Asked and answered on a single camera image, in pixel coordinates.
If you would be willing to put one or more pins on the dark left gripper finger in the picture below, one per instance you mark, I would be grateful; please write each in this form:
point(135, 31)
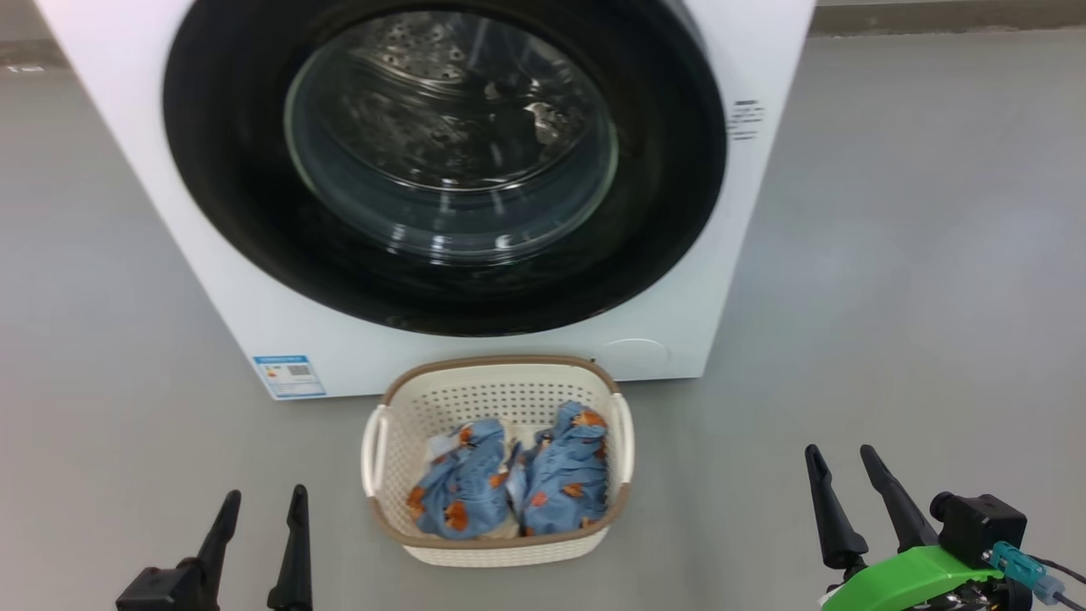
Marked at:
point(295, 560)
point(222, 530)

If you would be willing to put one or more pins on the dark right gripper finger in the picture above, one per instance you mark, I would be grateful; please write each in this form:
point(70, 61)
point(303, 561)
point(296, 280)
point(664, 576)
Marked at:
point(906, 513)
point(836, 526)

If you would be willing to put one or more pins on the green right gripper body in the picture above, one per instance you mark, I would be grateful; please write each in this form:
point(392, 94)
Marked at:
point(916, 581)

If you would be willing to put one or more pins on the blue garment with orange print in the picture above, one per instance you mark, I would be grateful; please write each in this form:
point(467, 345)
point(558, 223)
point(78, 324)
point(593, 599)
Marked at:
point(467, 484)
point(564, 471)

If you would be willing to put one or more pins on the black round glass machine door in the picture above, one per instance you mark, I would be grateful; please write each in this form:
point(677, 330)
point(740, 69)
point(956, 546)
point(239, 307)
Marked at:
point(237, 212)

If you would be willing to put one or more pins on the white front-load washing machine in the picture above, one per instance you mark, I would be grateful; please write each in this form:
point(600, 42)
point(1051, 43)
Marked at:
point(212, 280)

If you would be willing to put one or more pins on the cream perforated laundry basket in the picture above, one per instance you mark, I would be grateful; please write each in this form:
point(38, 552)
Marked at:
point(501, 382)

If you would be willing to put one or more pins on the blue energy label sticker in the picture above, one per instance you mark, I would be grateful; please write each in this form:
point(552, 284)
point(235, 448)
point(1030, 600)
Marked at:
point(288, 376)

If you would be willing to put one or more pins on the round white filter cover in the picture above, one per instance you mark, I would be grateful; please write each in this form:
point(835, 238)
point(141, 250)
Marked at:
point(634, 358)

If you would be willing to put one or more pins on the black text warning sticker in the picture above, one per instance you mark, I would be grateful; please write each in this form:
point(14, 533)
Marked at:
point(746, 119)

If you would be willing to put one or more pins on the steel perforated washer drum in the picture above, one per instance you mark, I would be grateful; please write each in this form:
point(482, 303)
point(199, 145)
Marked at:
point(441, 110)

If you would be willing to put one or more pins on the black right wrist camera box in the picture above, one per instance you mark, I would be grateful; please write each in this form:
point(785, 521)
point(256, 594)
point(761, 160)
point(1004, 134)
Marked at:
point(980, 526)

